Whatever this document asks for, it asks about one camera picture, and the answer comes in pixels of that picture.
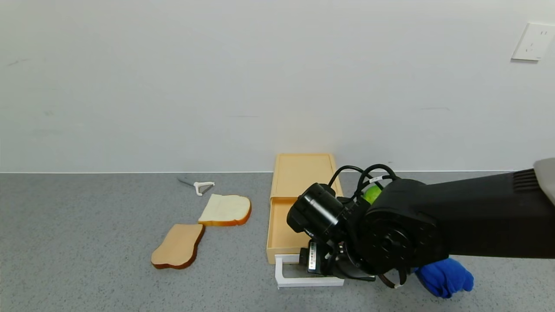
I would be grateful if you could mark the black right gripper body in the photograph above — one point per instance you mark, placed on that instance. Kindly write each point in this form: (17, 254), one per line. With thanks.
(312, 257)

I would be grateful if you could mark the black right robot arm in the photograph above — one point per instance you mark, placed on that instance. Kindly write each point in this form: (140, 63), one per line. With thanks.
(433, 216)

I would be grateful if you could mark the green lime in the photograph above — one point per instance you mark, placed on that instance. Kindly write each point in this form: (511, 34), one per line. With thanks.
(371, 194)

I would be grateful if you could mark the white bread slice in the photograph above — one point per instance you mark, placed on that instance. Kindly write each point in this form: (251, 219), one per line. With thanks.
(225, 209)

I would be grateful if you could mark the grey and white peeler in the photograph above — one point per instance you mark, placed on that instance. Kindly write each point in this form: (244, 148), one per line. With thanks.
(200, 186)

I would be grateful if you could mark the brown toast slice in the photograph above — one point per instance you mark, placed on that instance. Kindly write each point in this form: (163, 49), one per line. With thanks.
(178, 247)

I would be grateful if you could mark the blue rolled cloth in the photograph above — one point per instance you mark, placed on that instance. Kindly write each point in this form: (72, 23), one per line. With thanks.
(446, 277)

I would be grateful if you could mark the white wall socket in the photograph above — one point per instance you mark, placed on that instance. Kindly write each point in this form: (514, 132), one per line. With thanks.
(533, 41)

